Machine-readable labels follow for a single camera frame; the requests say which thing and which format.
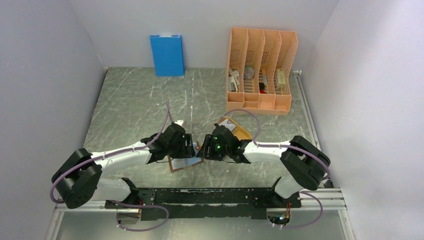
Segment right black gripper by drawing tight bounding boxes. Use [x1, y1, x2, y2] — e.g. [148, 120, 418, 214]
[196, 133, 231, 161]

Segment brown leather card holder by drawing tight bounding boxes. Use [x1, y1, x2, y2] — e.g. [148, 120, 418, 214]
[167, 156, 205, 173]

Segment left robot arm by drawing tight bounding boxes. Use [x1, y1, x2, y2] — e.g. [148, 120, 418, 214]
[51, 123, 196, 209]

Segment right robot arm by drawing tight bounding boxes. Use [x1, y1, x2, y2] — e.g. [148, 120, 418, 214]
[196, 125, 331, 207]

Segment orange oval tray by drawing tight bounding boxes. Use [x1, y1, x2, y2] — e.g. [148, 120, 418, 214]
[215, 116, 253, 141]

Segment white parts in organizer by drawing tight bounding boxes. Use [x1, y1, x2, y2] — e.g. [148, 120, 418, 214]
[228, 68, 243, 93]

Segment red orange item in organizer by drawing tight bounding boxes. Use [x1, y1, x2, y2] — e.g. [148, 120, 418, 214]
[258, 69, 268, 94]

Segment blue box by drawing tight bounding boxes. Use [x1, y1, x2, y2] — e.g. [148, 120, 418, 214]
[149, 35, 185, 77]

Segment grey round item in organizer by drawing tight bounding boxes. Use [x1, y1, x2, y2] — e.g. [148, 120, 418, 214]
[243, 66, 255, 81]

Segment green eraser in organizer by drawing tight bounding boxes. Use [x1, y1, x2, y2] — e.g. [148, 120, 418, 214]
[275, 68, 287, 89]

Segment orange desk file organizer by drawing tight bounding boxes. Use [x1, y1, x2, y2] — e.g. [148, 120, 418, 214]
[225, 27, 299, 115]

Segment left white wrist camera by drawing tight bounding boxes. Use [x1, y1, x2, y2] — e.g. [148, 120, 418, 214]
[174, 120, 187, 128]

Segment black base frame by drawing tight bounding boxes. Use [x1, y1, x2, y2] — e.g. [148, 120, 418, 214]
[125, 187, 302, 221]

